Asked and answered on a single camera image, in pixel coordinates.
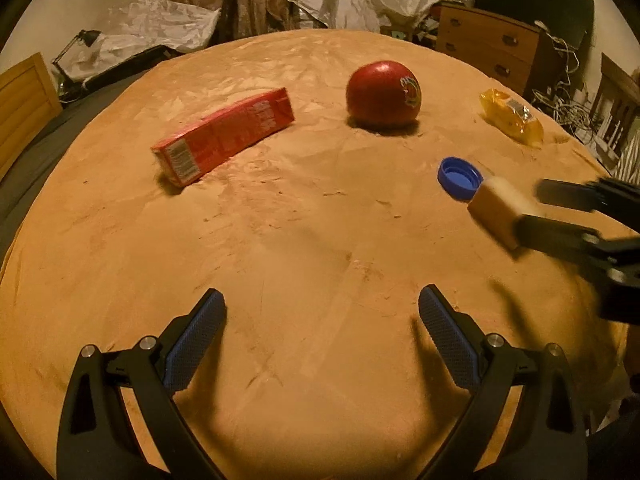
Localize brown sponge block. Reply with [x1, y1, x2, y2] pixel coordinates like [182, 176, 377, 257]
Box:
[468, 177, 540, 252]

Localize dark side table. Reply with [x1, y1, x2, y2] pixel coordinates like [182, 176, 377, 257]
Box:
[587, 53, 639, 170]

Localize yellow plastic wrapper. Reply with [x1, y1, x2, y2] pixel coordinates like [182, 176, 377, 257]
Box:
[480, 89, 544, 148]

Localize blue bottle cap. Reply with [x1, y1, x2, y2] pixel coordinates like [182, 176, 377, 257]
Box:
[437, 156, 484, 202]

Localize wooden drawer dresser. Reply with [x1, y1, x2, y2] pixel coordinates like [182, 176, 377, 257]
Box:
[436, 3, 566, 100]

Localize black monitor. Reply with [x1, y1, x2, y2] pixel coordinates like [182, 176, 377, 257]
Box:
[475, 0, 594, 52]

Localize red round ball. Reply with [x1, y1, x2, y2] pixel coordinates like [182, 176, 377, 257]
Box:
[346, 61, 422, 130]

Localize red carton box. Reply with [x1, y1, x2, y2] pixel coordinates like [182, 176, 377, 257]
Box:
[151, 88, 295, 188]

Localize wooden headboard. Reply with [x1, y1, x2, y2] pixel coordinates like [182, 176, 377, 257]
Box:
[0, 52, 62, 179]

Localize black desk lamp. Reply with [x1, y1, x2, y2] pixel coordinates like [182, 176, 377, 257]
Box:
[51, 29, 101, 105]

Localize white plastic sheet left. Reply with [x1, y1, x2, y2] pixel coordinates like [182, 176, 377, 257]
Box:
[72, 0, 221, 81]

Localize tangled white cables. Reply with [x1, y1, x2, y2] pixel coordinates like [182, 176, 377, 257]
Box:
[529, 19, 599, 141]

